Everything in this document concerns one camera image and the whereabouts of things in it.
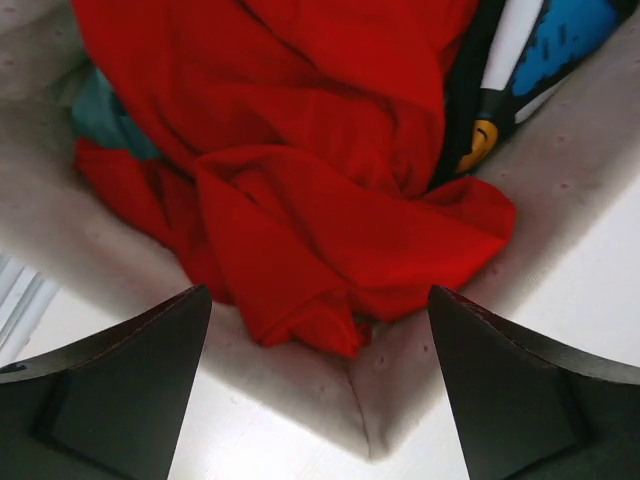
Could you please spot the teal t shirt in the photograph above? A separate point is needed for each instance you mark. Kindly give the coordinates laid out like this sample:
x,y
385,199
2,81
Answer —
x,y
99,115

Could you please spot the wicker laundry basket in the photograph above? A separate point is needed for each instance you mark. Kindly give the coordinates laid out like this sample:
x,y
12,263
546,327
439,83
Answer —
x,y
570,270

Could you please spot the black printed t shirt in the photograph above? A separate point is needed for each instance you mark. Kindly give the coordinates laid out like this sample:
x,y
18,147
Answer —
x,y
514,56

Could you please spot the red t shirt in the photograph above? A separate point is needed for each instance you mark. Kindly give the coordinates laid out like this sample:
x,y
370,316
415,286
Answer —
x,y
297,142

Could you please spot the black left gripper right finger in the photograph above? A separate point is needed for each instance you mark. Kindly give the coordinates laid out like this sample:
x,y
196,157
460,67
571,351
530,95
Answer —
x,y
526,406

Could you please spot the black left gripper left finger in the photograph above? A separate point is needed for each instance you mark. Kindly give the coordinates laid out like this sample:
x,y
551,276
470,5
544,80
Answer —
x,y
109,406

